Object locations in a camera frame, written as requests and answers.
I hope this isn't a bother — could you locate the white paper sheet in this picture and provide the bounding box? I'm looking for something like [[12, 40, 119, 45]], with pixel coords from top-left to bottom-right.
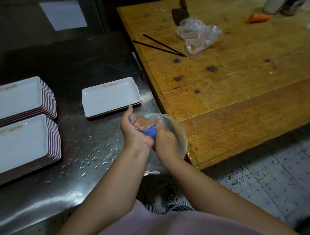
[[38, 0, 88, 31]]

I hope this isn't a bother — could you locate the steel cleaver with dark handle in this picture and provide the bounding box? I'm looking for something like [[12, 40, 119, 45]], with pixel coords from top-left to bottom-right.
[[171, 0, 190, 26]]

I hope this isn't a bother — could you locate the steel work table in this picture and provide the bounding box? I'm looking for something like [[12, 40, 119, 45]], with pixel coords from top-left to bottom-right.
[[0, 31, 161, 235]]

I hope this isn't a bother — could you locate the person's right hand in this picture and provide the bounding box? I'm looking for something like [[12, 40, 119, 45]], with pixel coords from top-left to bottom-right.
[[155, 116, 183, 168]]

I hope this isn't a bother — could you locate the dark patterned cup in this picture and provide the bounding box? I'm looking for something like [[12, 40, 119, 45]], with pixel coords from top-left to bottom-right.
[[281, 0, 305, 16]]

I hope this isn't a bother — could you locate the person's left hand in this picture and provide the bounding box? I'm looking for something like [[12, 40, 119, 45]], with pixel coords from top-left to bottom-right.
[[120, 105, 157, 150]]

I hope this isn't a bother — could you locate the orange carrot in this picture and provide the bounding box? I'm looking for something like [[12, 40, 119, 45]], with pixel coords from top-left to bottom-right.
[[247, 12, 271, 24]]

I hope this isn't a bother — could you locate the striped garment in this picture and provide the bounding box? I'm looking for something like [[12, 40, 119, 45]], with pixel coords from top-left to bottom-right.
[[145, 203, 194, 215]]

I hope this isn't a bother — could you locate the stack of white plates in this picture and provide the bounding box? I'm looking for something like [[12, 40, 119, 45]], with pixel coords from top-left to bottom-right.
[[0, 76, 57, 126], [0, 114, 62, 186], [82, 77, 142, 121]]

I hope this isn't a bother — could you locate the crumpled clear plastic bag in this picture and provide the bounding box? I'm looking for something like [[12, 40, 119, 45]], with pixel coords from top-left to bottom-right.
[[176, 17, 223, 56]]

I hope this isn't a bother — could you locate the wooden table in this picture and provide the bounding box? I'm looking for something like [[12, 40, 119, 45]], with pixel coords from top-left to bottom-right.
[[116, 0, 310, 170]]

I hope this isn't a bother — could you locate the person's left forearm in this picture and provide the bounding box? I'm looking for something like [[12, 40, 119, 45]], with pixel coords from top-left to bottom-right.
[[57, 145, 155, 235]]

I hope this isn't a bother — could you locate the white cup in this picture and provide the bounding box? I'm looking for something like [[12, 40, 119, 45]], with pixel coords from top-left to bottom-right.
[[262, 0, 285, 15]]

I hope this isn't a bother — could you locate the stainless steel cabinet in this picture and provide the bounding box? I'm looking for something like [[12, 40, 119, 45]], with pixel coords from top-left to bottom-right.
[[0, 0, 107, 54]]

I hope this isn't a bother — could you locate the black shoe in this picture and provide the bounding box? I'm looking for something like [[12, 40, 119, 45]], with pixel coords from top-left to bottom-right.
[[161, 188, 177, 208]]

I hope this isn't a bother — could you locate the clear glass bowl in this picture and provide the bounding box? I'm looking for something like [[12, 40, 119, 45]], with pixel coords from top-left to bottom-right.
[[132, 113, 189, 175]]

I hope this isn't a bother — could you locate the blue cloth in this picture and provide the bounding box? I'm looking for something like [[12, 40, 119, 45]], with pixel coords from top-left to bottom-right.
[[128, 115, 158, 141]]

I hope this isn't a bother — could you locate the person's right forearm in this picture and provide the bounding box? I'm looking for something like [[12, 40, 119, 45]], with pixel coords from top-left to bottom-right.
[[162, 155, 298, 235]]

